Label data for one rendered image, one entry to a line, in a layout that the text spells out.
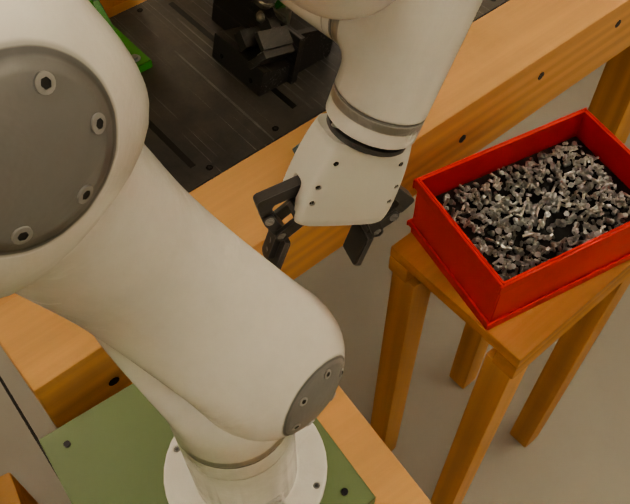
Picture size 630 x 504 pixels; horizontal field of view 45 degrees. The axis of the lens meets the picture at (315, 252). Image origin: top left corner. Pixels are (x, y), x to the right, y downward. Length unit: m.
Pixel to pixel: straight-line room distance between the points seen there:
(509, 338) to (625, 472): 0.92
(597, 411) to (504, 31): 1.02
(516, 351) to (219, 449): 0.54
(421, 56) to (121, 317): 0.31
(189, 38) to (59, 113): 1.17
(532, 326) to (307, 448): 0.39
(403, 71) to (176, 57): 0.78
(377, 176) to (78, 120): 0.50
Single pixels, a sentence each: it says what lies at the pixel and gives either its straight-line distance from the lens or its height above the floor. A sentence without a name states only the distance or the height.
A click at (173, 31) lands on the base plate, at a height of 0.90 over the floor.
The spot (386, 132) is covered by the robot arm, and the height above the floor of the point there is 1.30.
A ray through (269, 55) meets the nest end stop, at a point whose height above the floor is 0.97.
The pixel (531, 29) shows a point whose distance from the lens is 1.43.
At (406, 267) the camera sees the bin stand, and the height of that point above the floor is 0.78.
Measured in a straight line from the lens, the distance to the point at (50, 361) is 1.01.
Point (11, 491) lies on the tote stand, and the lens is 1.08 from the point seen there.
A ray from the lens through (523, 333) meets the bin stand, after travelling 1.13.
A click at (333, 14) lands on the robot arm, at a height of 1.46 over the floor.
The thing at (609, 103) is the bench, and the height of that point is 0.48.
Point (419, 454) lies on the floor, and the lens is 1.89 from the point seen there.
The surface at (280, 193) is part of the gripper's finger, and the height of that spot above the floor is 1.23.
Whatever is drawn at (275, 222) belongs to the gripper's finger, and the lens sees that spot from 0.70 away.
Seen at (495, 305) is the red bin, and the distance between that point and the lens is 1.06.
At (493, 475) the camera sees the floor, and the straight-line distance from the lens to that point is 1.90.
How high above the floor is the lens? 1.75
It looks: 54 degrees down
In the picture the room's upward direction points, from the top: straight up
